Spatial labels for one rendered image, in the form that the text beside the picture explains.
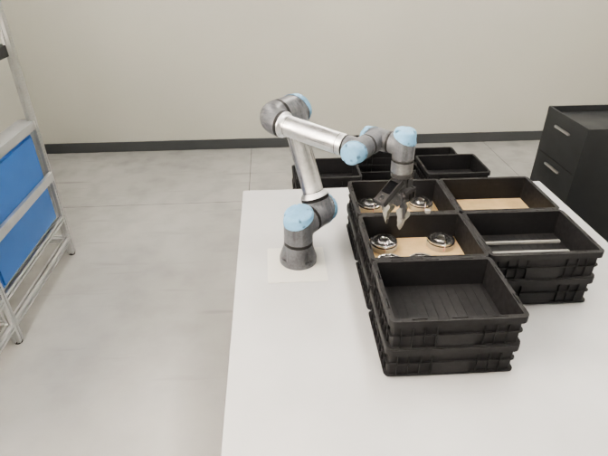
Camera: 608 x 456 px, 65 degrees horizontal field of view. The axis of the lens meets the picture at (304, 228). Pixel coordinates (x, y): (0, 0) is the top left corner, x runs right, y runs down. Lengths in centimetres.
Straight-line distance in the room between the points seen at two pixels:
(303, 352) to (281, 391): 17
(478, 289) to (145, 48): 383
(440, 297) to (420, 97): 357
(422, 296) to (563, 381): 47
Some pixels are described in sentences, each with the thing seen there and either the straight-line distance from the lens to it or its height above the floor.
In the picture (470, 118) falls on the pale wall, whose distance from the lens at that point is 529.
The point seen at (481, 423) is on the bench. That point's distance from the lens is 150.
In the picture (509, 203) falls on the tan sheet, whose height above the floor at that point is 83.
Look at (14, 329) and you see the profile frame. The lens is 294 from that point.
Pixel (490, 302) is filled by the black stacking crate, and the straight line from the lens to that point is 168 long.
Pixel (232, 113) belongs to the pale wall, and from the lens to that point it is 487.
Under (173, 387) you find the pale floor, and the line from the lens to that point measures 250.
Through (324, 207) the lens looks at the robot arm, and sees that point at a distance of 193.
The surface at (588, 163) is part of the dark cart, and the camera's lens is 331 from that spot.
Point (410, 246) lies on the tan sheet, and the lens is 188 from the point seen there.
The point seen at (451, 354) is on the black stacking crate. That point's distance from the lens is 152.
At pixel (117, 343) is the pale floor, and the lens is 280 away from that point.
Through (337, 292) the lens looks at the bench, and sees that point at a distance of 182.
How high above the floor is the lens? 184
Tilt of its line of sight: 31 degrees down
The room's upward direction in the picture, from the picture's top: straight up
